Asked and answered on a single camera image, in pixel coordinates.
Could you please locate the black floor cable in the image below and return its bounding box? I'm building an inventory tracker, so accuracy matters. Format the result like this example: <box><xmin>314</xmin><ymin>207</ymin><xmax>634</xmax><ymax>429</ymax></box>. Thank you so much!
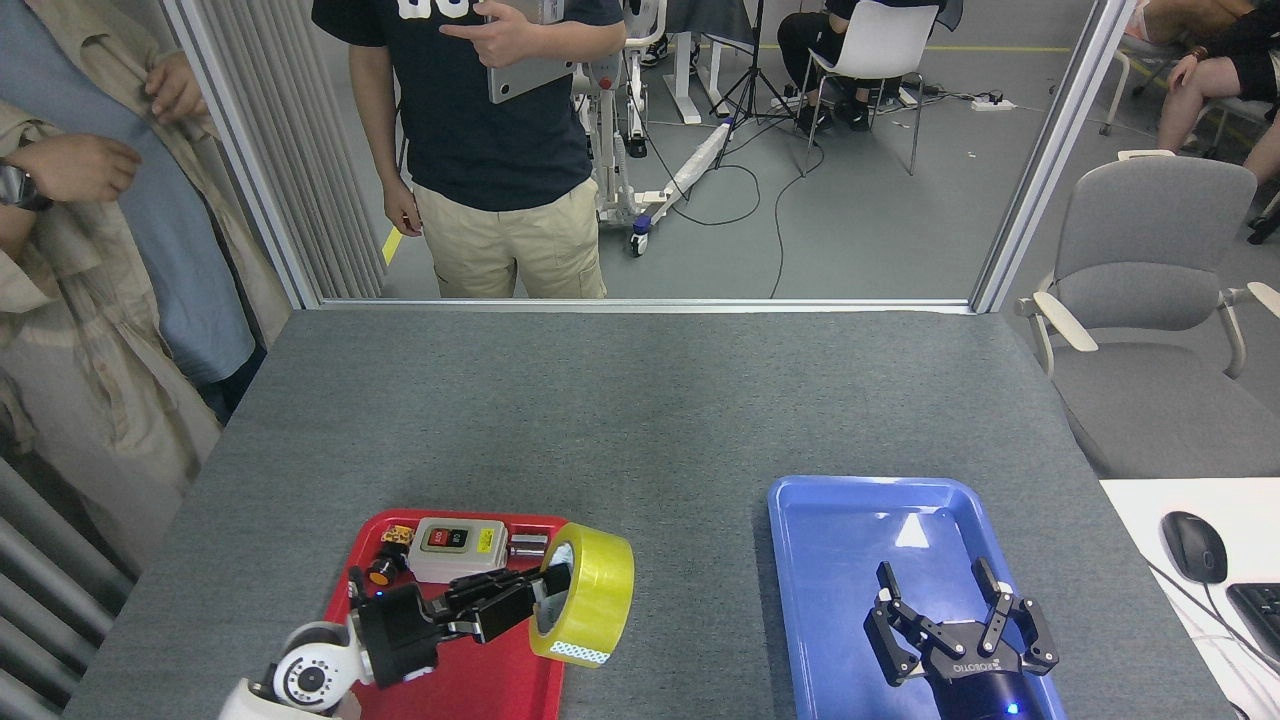
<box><xmin>640</xmin><ymin>120</ymin><xmax>826</xmax><ymax>299</ymax></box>

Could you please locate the white desk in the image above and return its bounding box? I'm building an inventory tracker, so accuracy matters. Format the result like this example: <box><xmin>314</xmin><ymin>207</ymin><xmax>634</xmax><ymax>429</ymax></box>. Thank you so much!
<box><xmin>1100</xmin><ymin>478</ymin><xmax>1280</xmax><ymax>720</ymax></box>

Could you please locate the person beside table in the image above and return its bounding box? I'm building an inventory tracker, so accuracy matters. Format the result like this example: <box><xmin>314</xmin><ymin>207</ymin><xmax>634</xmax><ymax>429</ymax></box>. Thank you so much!
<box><xmin>0</xmin><ymin>0</ymin><xmax>293</xmax><ymax>576</ymax></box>

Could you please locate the red plastic tray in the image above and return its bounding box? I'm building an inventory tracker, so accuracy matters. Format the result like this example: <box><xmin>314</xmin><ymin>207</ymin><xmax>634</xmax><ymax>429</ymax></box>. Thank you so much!
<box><xmin>325</xmin><ymin>510</ymin><xmax>571</xmax><ymax>720</ymax></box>

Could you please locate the grey office chair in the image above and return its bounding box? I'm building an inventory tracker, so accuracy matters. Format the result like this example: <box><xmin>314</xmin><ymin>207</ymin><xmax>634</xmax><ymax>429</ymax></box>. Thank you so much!
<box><xmin>1015</xmin><ymin>150</ymin><xmax>1280</xmax><ymax>479</ymax></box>

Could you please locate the standing person's right hand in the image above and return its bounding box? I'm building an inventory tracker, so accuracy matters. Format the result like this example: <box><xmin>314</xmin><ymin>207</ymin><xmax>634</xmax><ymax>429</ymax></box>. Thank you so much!
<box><xmin>383</xmin><ymin>178</ymin><xmax>426</xmax><ymax>238</ymax></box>

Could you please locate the black computer mouse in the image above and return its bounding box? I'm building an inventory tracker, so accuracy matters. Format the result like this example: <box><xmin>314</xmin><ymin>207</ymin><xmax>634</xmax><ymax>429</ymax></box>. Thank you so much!
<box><xmin>1160</xmin><ymin>511</ymin><xmax>1229</xmax><ymax>586</ymax></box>

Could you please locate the silver horizontal rail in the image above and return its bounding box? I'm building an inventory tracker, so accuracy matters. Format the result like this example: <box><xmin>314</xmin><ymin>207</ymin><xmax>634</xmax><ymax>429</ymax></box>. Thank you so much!
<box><xmin>320</xmin><ymin>298</ymin><xmax>976</xmax><ymax>314</ymax></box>

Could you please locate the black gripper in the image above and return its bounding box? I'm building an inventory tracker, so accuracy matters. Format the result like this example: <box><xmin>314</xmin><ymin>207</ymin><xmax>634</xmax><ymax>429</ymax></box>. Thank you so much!
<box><xmin>350</xmin><ymin>562</ymin><xmax>574</xmax><ymax>689</ymax></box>
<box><xmin>864</xmin><ymin>556</ymin><xmax>1060</xmax><ymax>720</ymax></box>

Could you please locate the white desk leg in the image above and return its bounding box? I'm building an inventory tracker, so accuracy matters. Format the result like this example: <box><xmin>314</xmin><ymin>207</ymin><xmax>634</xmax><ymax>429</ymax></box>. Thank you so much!
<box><xmin>663</xmin><ymin>30</ymin><xmax>726</xmax><ymax>126</ymax></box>

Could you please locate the yellow tape roll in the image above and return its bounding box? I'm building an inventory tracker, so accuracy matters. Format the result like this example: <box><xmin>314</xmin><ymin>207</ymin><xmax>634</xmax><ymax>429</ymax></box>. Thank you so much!
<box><xmin>528</xmin><ymin>521</ymin><xmax>636</xmax><ymax>669</ymax></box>

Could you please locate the white switch box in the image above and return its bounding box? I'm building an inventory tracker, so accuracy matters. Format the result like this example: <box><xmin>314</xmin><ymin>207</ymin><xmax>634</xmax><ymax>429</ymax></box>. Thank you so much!
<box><xmin>407</xmin><ymin>517</ymin><xmax>509</xmax><ymax>585</ymax></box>

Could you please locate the silver right post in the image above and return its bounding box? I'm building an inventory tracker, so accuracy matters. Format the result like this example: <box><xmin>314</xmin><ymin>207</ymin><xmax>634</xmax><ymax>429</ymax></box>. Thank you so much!
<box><xmin>970</xmin><ymin>0</ymin><xmax>1138</xmax><ymax>313</ymax></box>

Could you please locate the person seated on white chair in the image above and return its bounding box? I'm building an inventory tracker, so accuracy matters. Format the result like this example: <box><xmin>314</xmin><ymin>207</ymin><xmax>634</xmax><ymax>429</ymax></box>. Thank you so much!
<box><xmin>775</xmin><ymin>0</ymin><xmax>966</xmax><ymax>136</ymax></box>

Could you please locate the standing person's left hand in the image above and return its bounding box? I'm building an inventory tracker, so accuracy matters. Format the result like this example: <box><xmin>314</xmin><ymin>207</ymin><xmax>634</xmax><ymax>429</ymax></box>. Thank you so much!
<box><xmin>440</xmin><ymin>2</ymin><xmax>546</xmax><ymax>69</ymax></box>

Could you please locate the black wristwatch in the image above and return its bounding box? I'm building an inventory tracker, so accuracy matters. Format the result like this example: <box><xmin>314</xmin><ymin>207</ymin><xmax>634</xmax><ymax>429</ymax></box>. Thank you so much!
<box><xmin>0</xmin><ymin>163</ymin><xmax>53</xmax><ymax>211</ymax></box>

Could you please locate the black tripod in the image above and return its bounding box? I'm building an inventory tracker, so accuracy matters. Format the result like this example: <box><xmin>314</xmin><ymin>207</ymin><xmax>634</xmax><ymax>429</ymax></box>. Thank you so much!
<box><xmin>710</xmin><ymin>0</ymin><xmax>801</xmax><ymax>171</ymax></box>

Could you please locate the standing person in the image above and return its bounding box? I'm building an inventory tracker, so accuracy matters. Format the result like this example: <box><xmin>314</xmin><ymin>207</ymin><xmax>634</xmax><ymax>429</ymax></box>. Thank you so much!
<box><xmin>312</xmin><ymin>0</ymin><xmax>626</xmax><ymax>299</ymax></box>

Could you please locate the silver post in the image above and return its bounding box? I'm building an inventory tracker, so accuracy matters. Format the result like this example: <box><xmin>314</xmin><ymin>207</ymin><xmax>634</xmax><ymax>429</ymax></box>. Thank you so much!
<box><xmin>970</xmin><ymin>0</ymin><xmax>1138</xmax><ymax>313</ymax></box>
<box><xmin>165</xmin><ymin>0</ymin><xmax>321</xmax><ymax>309</ymax></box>

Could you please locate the white plastic chair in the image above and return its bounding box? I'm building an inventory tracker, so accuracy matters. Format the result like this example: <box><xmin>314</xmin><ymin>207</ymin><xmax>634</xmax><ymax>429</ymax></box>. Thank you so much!
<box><xmin>800</xmin><ymin>0</ymin><xmax>941</xmax><ymax>176</ymax></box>

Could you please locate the grey tablet computer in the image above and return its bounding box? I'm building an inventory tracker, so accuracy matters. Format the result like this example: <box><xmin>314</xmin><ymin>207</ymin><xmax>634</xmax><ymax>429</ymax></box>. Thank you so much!
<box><xmin>487</xmin><ymin>0</ymin><xmax>591</xmax><ymax>105</ymax></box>

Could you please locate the blue plastic tray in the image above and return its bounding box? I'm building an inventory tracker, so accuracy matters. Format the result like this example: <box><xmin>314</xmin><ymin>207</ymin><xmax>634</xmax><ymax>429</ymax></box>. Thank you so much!
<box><xmin>768</xmin><ymin>476</ymin><xmax>1066</xmax><ymax>720</ymax></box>

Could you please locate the silver left post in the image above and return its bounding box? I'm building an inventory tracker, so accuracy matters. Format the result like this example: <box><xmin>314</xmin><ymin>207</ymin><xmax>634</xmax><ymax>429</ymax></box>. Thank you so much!
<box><xmin>165</xmin><ymin>0</ymin><xmax>321</xmax><ymax>309</ymax></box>

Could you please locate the person's hand with wristwatch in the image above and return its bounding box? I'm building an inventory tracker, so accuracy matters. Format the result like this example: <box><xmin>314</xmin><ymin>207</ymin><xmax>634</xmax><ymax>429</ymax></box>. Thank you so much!
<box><xmin>5</xmin><ymin>133</ymin><xmax>143</xmax><ymax>204</ymax></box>

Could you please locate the seated person with bare legs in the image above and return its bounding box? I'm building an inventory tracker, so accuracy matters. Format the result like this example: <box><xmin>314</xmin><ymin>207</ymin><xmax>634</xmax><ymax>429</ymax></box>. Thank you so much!
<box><xmin>1125</xmin><ymin>0</ymin><xmax>1280</xmax><ymax>186</ymax></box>

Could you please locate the white stand on wheels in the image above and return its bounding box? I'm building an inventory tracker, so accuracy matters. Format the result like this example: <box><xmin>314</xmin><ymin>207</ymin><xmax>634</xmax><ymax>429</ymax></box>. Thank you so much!
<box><xmin>575</xmin><ymin>0</ymin><xmax>736</xmax><ymax>258</ymax></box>

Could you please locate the person's hand without wristwatch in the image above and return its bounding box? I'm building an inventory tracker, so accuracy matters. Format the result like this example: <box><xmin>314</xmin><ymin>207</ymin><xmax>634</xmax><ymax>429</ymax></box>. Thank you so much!
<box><xmin>145</xmin><ymin>52</ymin><xmax>209</xmax><ymax>126</ymax></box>

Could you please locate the grey chair with white legs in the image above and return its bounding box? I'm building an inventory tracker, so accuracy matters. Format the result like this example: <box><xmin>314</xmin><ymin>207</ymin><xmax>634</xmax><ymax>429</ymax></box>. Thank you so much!
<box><xmin>1098</xmin><ymin>32</ymin><xmax>1196</xmax><ymax>138</ymax></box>

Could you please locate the black keyboard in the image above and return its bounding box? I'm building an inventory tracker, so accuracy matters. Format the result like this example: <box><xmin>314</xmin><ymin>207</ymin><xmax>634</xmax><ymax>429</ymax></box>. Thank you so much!
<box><xmin>1226</xmin><ymin>582</ymin><xmax>1280</xmax><ymax>666</ymax></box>

